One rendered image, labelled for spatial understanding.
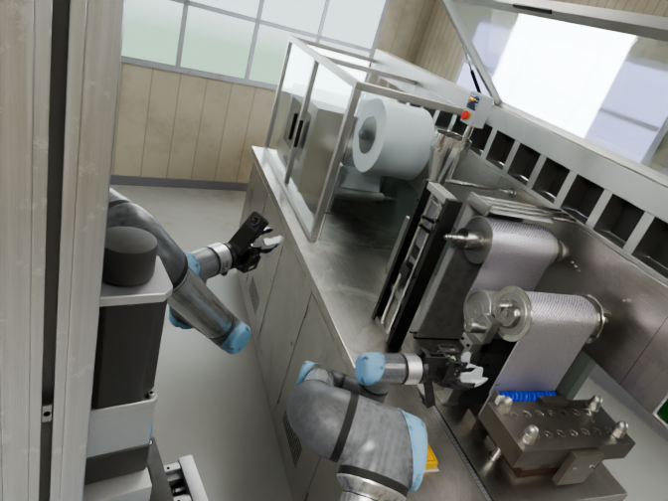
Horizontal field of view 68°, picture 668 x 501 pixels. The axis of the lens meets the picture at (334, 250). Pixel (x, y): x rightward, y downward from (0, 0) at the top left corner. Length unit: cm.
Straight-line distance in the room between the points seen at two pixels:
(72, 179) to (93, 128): 4
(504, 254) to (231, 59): 339
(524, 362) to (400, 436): 69
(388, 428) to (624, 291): 95
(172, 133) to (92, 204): 416
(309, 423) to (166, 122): 385
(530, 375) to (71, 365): 127
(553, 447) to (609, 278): 52
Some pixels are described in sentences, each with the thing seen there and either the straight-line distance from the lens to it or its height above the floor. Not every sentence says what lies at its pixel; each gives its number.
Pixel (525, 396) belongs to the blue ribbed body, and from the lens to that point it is 153.
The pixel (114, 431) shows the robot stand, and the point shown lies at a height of 133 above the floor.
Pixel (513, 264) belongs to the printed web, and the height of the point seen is 131.
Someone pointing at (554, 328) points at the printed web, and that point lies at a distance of 145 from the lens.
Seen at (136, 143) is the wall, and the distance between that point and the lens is 451.
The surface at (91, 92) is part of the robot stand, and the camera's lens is 36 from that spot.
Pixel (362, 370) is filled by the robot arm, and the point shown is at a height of 112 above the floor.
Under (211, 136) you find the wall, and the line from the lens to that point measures 464.
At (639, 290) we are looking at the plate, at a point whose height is 139.
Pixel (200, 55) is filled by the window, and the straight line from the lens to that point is 441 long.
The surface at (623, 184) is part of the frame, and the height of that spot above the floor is 161.
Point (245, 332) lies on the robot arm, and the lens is 114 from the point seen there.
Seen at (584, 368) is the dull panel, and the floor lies 110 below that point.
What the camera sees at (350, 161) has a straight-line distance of 208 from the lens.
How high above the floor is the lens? 184
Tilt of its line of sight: 26 degrees down
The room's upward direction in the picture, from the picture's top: 18 degrees clockwise
